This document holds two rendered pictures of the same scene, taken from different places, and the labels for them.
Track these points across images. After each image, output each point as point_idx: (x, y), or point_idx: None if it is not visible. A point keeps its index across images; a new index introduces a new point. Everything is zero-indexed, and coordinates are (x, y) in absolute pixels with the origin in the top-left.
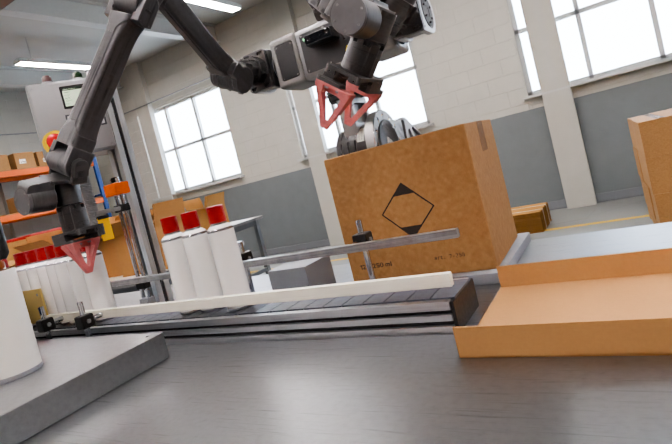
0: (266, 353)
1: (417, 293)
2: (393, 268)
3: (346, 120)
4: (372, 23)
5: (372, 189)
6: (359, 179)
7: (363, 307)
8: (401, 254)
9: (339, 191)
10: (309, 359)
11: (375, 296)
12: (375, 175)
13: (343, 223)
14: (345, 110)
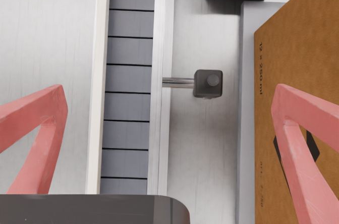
0: (70, 11)
1: (116, 183)
2: (259, 96)
3: (280, 97)
4: None
5: (318, 80)
6: (333, 47)
7: (90, 125)
8: (265, 113)
9: None
10: (50, 77)
11: (121, 127)
12: (335, 94)
13: (289, 7)
14: (300, 102)
